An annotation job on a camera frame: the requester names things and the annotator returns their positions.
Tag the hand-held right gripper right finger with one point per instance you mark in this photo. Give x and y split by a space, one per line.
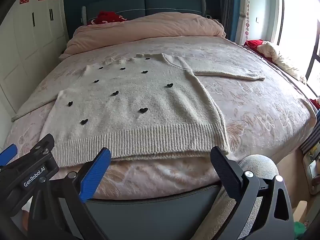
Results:
225 170

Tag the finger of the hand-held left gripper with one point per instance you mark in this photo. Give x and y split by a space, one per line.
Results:
37 147
7 153

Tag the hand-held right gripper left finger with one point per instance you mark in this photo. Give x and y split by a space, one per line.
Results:
96 175

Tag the cream knit sweater black hearts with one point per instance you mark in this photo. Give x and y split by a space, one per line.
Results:
140 120

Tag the grey round cushion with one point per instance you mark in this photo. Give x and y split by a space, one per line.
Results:
260 166

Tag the dark grey bed footboard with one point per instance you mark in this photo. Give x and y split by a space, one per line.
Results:
150 217

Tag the cluttered storage box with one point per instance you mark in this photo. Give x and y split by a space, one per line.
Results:
312 170

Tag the green plastic item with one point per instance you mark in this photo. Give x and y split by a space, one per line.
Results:
299 230

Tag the white wardrobe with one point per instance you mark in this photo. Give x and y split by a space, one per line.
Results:
32 42

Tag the cream fluffy blanket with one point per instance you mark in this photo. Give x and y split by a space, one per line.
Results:
275 55

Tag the red cloth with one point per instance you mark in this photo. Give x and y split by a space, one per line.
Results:
253 43

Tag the red pillow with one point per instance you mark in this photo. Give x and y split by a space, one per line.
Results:
107 17

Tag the pink duvet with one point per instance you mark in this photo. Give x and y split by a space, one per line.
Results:
150 30

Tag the grey curtain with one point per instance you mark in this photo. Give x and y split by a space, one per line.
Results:
228 5

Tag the window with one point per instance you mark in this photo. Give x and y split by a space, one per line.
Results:
300 17

